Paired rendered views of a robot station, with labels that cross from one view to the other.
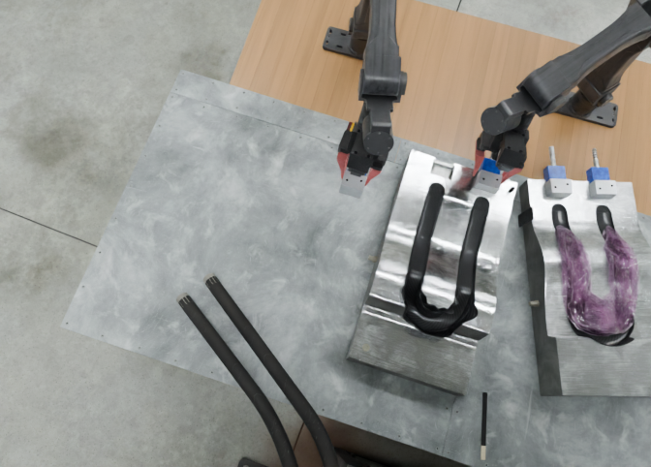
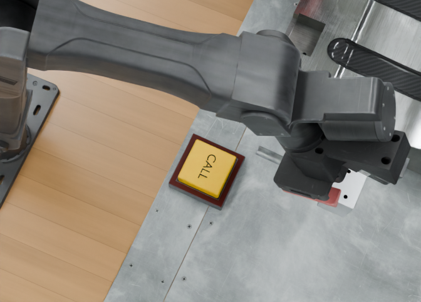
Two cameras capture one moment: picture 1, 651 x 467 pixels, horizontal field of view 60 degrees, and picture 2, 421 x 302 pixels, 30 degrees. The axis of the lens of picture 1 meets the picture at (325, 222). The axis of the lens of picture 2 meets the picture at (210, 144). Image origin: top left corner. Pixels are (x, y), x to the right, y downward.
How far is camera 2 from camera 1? 0.66 m
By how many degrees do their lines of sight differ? 21
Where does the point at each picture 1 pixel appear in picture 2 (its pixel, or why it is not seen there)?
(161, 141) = not seen: outside the picture
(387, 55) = (239, 56)
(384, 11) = (145, 43)
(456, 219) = (395, 29)
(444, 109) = (157, 17)
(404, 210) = not seen: hidden behind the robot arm
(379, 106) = (318, 96)
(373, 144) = (388, 122)
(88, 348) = not seen: outside the picture
